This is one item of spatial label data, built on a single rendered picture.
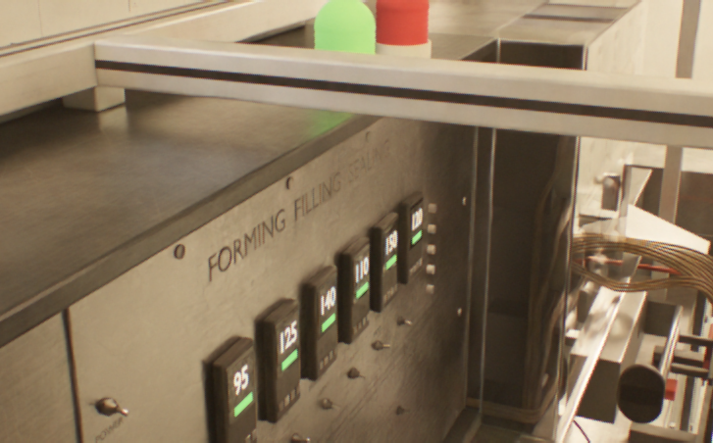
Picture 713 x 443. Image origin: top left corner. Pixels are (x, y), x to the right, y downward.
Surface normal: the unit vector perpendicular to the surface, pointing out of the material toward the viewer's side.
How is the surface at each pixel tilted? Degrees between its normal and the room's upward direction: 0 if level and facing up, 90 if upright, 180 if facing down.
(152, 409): 90
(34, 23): 90
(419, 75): 90
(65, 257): 0
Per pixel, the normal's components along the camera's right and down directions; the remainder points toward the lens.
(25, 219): 0.00, -0.94
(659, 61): -0.40, 0.32
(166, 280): 0.92, 0.14
